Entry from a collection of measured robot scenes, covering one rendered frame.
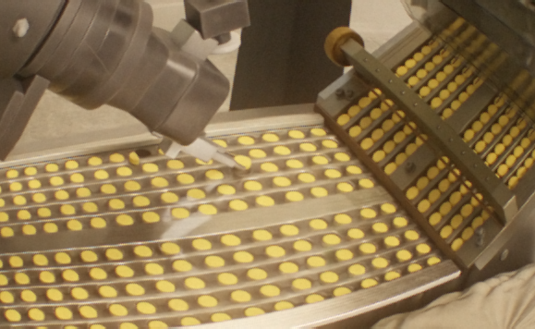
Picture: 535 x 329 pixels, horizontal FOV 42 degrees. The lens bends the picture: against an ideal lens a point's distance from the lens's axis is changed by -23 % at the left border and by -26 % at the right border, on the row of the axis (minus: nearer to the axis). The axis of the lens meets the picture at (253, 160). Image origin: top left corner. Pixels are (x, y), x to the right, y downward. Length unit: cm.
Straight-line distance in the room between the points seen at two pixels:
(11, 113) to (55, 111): 221
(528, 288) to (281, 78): 86
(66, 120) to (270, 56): 140
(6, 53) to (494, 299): 33
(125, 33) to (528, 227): 30
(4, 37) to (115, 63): 9
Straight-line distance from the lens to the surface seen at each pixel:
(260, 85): 132
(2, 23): 42
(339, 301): 47
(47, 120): 262
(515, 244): 54
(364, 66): 63
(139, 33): 47
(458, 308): 44
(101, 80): 47
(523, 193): 54
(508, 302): 47
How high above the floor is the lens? 125
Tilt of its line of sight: 30 degrees down
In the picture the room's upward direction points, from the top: 9 degrees clockwise
